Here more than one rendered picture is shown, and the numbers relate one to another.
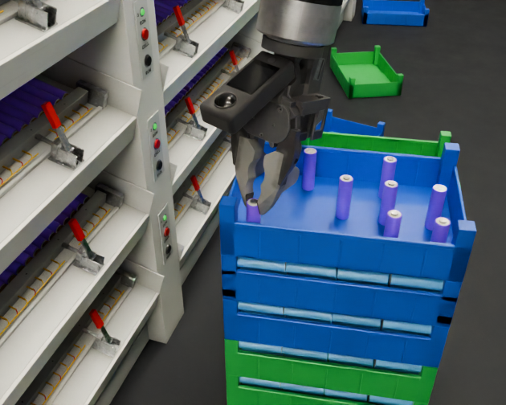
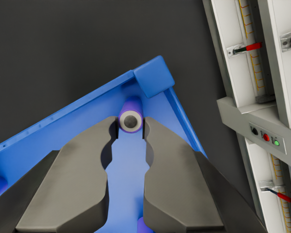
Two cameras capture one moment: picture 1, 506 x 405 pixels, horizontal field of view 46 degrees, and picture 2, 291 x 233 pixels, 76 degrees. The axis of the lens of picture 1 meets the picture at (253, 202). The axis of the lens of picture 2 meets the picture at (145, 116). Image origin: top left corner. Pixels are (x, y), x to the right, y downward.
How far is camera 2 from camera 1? 66 cm
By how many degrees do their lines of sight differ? 42
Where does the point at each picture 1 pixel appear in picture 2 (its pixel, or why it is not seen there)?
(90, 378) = (226, 25)
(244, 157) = (174, 173)
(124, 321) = (239, 73)
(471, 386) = not seen: hidden behind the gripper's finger
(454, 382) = not seen: hidden behind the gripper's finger
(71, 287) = (288, 7)
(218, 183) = (270, 210)
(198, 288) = (227, 142)
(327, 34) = not seen: outside the picture
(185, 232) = (258, 159)
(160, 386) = (200, 77)
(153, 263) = (255, 113)
